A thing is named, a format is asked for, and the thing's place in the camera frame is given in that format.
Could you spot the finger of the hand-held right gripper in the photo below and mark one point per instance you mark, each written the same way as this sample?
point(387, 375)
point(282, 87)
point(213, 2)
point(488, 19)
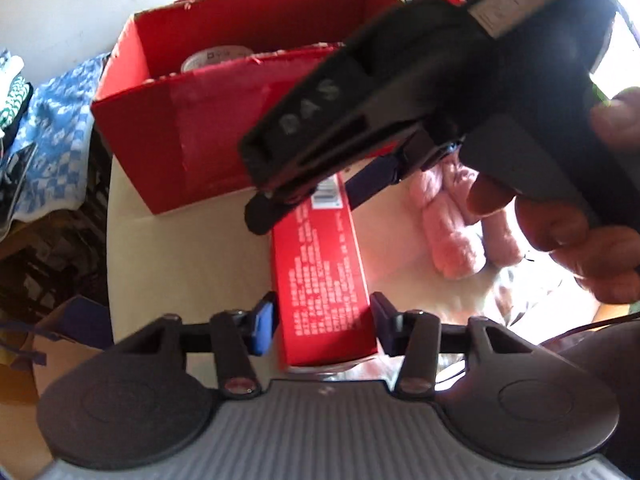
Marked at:
point(372, 177)
point(262, 215)

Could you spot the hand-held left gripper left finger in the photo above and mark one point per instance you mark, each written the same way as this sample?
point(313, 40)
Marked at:
point(265, 324)

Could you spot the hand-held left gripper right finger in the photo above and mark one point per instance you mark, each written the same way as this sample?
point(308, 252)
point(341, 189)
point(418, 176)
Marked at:
point(382, 321)

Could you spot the long red carton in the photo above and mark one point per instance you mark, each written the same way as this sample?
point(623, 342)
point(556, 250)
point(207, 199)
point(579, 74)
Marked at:
point(320, 280)

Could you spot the red cardboard box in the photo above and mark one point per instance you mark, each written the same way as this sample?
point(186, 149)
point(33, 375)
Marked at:
point(200, 130)

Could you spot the person's right hand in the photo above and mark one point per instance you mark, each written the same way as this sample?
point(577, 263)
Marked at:
point(550, 227)

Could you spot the pink plush toy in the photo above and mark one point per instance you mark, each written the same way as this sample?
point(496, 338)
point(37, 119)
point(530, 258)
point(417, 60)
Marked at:
point(452, 232)

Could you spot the brown box with blue tape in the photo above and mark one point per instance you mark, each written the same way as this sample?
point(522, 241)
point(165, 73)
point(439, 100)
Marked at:
point(55, 355)

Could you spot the dark patterned cloth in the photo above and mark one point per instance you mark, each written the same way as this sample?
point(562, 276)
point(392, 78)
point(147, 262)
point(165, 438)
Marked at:
point(50, 265)

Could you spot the blue white checked cloth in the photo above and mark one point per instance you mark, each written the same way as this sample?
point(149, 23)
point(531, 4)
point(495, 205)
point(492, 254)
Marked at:
point(60, 125)

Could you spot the green white patterned cloth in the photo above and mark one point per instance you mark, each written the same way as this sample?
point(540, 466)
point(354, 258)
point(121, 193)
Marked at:
point(12, 95)

